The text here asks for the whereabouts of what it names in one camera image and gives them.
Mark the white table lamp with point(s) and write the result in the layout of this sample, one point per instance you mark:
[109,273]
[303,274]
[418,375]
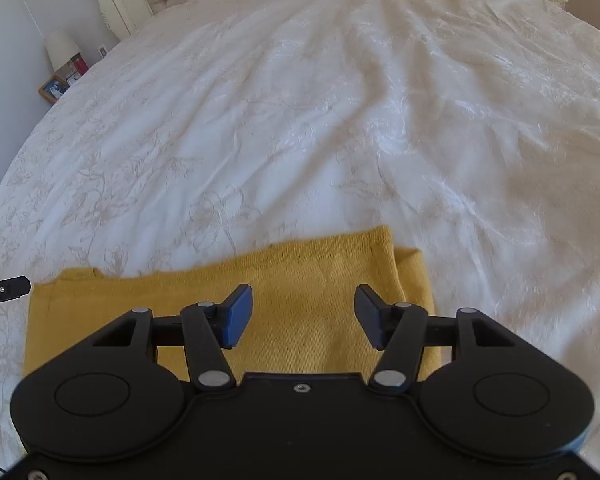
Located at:
[61,45]

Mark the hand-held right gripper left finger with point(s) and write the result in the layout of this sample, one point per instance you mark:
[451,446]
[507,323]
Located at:
[237,317]

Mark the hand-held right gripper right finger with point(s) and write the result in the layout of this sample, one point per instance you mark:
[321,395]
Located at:
[367,310]

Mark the wooden photo frame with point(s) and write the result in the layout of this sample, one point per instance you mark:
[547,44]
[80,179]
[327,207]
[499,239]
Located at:
[54,89]

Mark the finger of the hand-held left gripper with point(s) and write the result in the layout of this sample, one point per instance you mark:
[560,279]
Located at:
[7,289]

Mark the yellow knit sweater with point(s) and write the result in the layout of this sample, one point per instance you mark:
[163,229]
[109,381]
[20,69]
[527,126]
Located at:
[305,280]

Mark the bed with white bedspread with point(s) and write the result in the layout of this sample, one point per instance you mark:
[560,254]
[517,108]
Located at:
[330,110]

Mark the red box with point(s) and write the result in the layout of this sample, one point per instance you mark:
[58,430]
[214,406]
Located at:
[81,64]

